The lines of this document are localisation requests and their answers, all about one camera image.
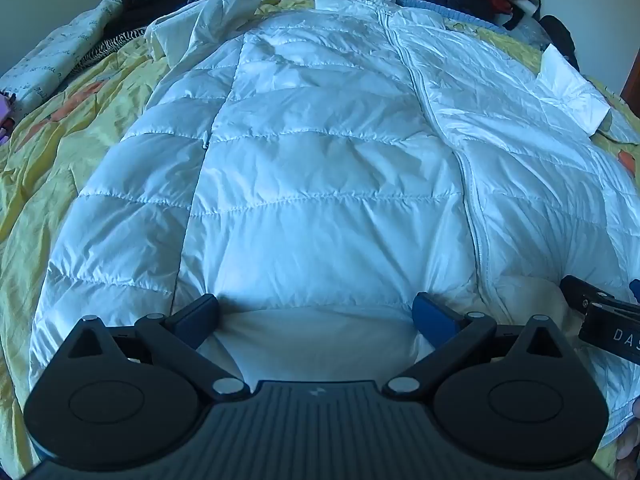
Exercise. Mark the white puffer jacket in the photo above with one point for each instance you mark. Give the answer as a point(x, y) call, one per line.
point(320, 160)

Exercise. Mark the black and white striped cloth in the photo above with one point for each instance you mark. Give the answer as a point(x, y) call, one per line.
point(122, 40)

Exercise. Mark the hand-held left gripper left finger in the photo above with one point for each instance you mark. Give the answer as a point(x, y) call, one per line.
point(196, 319)

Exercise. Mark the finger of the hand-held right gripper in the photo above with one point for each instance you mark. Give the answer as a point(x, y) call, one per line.
point(575, 290)

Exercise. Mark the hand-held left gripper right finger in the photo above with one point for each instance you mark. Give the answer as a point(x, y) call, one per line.
point(434, 317)

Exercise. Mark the person's right hand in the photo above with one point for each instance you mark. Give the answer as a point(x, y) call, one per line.
point(631, 440)

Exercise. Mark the purple item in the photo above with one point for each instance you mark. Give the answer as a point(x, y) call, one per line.
point(4, 120)

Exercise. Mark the black bag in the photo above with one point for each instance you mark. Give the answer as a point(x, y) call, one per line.
point(560, 40)

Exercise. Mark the yellow printed bed sheet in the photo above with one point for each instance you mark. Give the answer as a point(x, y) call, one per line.
point(55, 160)

